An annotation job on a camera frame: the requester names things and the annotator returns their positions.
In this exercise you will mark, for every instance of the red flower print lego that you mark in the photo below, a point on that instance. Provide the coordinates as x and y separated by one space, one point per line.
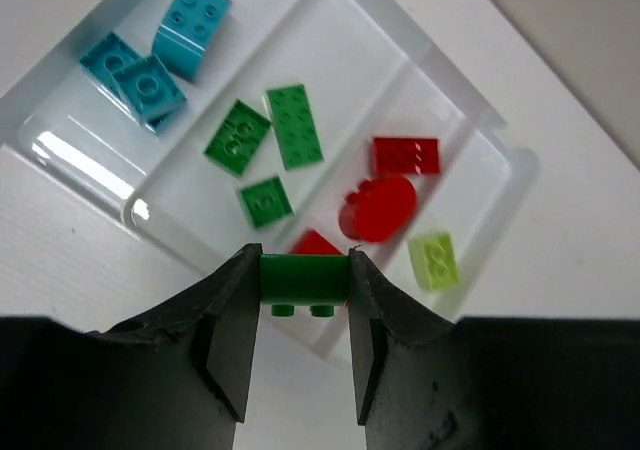
378 208

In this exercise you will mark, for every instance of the red 2x4 lego brick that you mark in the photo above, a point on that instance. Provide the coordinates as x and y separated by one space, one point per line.
312 242

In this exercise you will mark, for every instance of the small green 2x2 lego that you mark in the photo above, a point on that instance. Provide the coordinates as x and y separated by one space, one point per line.
265 202

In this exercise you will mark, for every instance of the dark green 2x4 lego brick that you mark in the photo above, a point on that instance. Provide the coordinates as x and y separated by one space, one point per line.
294 126

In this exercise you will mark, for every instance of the teal frog lily lego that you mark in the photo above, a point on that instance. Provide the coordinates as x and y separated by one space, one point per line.
185 33

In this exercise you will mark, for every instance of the small light blue lego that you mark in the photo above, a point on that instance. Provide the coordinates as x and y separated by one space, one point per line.
149 92

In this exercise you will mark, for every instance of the green slope lego piece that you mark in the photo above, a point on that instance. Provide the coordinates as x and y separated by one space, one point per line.
319 282

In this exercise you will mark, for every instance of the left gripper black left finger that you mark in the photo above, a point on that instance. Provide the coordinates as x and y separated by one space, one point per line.
174 377

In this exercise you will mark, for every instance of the white divided sorting tray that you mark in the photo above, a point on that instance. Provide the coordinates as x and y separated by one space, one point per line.
369 71

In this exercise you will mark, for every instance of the lime 2x2 lego brick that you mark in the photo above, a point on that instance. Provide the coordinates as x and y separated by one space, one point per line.
434 261

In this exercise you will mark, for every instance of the teal 2x4 lego brick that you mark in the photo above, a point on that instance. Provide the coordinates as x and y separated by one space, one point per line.
109 55

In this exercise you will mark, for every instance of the red half-round lego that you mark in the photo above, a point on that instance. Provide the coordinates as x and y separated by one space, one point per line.
406 156

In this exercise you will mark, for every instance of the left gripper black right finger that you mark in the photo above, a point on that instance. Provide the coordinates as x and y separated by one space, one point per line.
423 382

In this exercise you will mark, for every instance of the green half-round lego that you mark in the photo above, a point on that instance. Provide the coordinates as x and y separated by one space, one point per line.
237 138

